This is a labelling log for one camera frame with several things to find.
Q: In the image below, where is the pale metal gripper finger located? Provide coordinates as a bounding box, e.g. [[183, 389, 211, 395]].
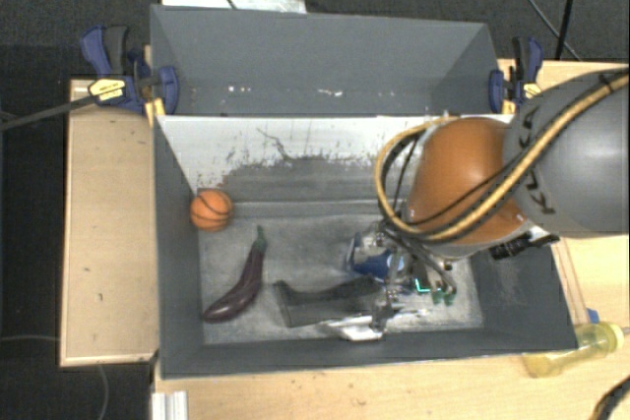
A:
[[319, 298, 395, 330], [340, 326, 389, 343]]

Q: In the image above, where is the dark green flat block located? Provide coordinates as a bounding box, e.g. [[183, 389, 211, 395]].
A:
[[273, 274, 386, 330]]

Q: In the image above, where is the purple toy eggplant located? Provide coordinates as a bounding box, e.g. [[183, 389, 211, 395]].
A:
[[201, 224, 270, 325]]

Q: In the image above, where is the orange basketball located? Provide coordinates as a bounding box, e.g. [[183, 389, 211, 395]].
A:
[[189, 189, 235, 232]]

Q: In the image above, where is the grey metal bin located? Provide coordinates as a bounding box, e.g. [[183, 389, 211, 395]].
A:
[[147, 3, 580, 380]]

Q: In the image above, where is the black cylinder on white bracket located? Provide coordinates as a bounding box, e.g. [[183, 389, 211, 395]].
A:
[[488, 233, 561, 263]]

